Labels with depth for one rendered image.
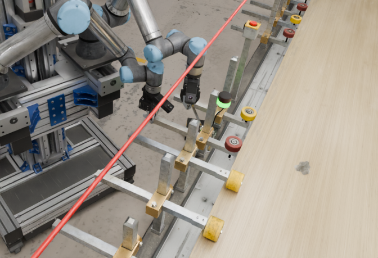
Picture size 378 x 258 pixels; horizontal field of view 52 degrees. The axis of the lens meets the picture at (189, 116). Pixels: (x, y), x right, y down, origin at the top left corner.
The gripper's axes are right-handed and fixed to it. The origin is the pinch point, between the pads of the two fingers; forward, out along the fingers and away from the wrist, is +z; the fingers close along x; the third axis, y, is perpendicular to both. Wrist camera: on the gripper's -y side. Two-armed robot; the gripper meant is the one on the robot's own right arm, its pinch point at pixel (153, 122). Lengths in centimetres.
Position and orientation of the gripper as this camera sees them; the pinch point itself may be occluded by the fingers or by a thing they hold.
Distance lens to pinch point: 194.2
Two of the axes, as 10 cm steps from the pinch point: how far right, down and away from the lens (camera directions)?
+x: -3.9, 5.7, -7.2
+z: -1.5, 7.3, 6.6
